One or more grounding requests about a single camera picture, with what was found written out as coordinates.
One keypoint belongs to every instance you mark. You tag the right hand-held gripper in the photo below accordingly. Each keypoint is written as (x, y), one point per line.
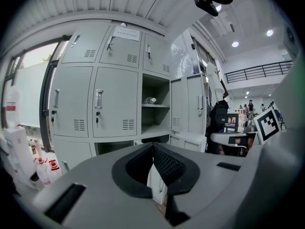
(267, 125)

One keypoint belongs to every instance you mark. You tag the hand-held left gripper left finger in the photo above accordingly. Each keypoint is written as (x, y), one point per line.
(121, 175)

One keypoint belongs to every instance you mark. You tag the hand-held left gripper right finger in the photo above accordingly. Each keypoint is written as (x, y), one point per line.
(188, 175)

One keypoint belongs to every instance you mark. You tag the grey metal locker cabinet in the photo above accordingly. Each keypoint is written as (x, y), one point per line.
(114, 99)

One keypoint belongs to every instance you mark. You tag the black backpack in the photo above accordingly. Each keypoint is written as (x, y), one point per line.
(219, 116)

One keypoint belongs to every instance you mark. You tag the black balcony railing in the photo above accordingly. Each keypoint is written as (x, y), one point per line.
(259, 71)

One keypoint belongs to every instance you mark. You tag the clear plastic bag red print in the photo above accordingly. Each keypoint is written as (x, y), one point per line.
(44, 173)

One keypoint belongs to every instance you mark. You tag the clear plastic bottle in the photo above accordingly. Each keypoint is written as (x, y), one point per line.
(150, 100)

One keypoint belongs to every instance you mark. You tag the round ceiling light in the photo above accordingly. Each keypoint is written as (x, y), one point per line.
(235, 44)
(270, 33)

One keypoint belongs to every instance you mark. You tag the small brown jar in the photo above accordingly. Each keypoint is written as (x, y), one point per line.
(33, 148)

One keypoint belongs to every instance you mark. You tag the white cardboard carton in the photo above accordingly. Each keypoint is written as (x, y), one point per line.
(19, 151)

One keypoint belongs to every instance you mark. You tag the red and white label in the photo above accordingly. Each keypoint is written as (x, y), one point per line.
(11, 106)

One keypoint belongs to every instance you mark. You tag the white paper notice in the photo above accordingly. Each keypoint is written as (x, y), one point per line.
(126, 33)

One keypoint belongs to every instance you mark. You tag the blue wall poster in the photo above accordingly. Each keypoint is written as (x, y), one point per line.
(195, 67)

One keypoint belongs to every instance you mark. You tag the reflective wall panel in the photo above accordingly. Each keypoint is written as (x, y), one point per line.
(182, 61)

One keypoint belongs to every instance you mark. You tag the black head-worn camera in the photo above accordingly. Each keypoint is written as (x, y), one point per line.
(207, 6)

